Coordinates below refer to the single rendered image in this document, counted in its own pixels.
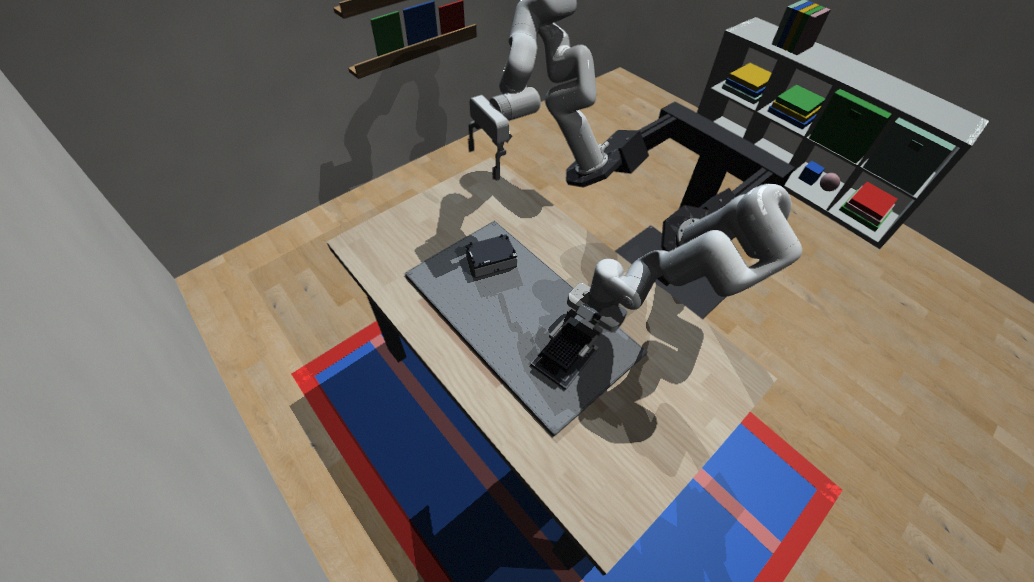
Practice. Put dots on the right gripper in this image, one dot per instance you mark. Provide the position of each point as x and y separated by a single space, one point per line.
492 121

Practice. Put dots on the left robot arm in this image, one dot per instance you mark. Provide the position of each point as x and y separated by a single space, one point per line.
712 254

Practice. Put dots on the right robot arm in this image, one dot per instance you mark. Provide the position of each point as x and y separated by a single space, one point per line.
563 101

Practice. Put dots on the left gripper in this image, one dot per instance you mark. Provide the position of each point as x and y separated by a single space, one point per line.
611 320

